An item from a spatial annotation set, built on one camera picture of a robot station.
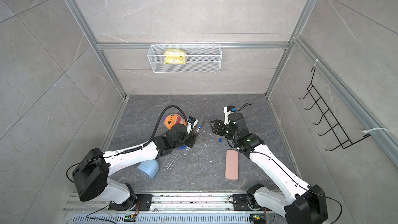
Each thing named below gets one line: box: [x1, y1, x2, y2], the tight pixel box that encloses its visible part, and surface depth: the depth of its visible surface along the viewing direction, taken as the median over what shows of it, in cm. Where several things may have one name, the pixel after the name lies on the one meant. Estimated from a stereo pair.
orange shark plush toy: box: [161, 113, 187, 131], surface depth 97 cm
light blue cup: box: [137, 159, 160, 179], surface depth 78 cm
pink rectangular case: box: [224, 149, 239, 181], surface depth 85 cm
